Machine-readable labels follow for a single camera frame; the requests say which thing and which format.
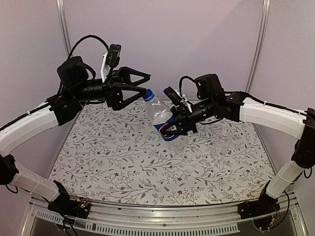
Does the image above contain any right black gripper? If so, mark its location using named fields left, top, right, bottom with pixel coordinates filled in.
left=158, top=96, right=216, bottom=135

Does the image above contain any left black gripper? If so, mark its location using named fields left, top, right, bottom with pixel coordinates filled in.
left=73, top=66, right=150, bottom=109

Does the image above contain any Pepsi label plastic bottle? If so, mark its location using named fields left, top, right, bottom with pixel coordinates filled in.
left=146, top=96, right=189, bottom=152

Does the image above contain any blue bottle cap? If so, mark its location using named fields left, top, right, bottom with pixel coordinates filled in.
left=142, top=89, right=155, bottom=102

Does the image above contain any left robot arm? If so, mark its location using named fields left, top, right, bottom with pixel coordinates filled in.
left=0, top=54, right=150, bottom=213

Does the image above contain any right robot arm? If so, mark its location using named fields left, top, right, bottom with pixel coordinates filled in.
left=160, top=74, right=315, bottom=214

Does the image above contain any white clear bottle cap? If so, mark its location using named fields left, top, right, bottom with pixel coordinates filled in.
left=221, top=128, right=230, bottom=137

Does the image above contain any clear plastic bottle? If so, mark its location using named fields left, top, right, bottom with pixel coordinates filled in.
left=213, top=130, right=231, bottom=161

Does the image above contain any floral patterned table mat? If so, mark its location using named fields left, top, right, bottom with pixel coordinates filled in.
left=49, top=100, right=274, bottom=206

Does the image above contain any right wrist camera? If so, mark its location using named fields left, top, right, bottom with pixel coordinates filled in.
left=163, top=87, right=192, bottom=113

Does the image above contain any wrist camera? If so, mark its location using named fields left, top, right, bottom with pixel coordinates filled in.
left=100, top=44, right=121, bottom=83
left=163, top=87, right=192, bottom=113

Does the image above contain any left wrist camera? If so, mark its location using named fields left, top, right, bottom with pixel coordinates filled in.
left=100, top=44, right=121, bottom=83

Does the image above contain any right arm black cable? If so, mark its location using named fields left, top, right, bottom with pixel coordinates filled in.
left=178, top=75, right=197, bottom=96

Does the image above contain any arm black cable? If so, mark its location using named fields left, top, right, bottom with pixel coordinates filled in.
left=178, top=75, right=197, bottom=96
left=67, top=34, right=110, bottom=59

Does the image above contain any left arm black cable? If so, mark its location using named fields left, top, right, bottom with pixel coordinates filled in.
left=67, top=34, right=110, bottom=59

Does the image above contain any left aluminium frame post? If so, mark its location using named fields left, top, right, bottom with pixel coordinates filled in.
left=56, top=0, right=71, bottom=56

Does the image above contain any aluminium frame post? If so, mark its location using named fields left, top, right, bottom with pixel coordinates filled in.
left=245, top=0, right=271, bottom=93
left=56, top=0, right=71, bottom=56

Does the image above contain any front aluminium rail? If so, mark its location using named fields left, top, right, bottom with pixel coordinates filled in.
left=21, top=192, right=311, bottom=236

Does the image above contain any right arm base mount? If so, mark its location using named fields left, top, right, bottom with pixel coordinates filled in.
left=237, top=193, right=280, bottom=231

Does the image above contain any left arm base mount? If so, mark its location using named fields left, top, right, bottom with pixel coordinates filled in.
left=48, top=194, right=91, bottom=219

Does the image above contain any right aluminium frame post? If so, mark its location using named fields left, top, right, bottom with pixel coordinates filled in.
left=245, top=0, right=271, bottom=93

